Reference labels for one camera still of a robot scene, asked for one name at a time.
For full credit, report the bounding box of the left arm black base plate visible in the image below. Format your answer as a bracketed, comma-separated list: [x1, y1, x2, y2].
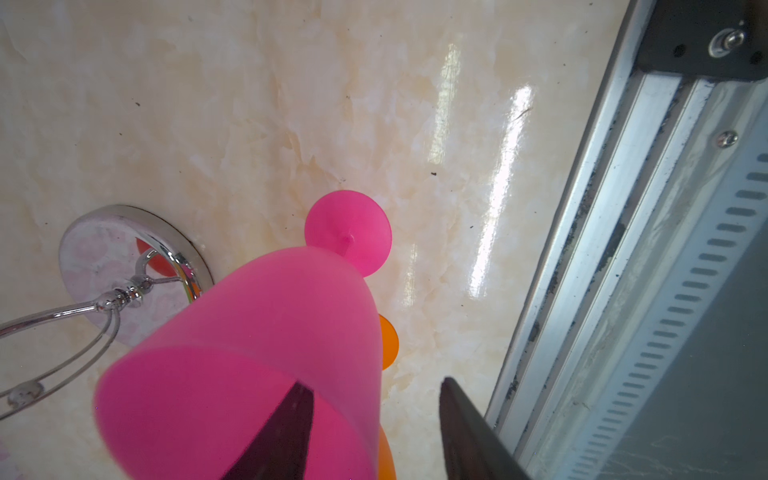
[635, 0, 767, 82]

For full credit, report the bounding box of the orange back wine glass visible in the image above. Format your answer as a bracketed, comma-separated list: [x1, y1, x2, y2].
[378, 315, 400, 480]

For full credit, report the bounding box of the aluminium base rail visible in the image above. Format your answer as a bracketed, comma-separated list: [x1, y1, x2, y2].
[487, 1, 767, 479]

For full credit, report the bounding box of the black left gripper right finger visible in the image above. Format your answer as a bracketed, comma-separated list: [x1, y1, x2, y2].
[439, 377, 529, 480]

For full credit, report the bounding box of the red plastic wine glass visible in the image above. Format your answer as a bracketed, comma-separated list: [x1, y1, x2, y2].
[136, 238, 176, 278]

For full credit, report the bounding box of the chrome wine glass rack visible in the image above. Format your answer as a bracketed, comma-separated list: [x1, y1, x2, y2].
[1, 205, 214, 419]

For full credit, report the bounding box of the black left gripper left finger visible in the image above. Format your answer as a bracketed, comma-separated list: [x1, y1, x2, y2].
[223, 382, 314, 480]

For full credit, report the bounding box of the pink plastic wine glass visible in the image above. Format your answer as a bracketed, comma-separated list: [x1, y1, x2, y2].
[94, 190, 392, 479]

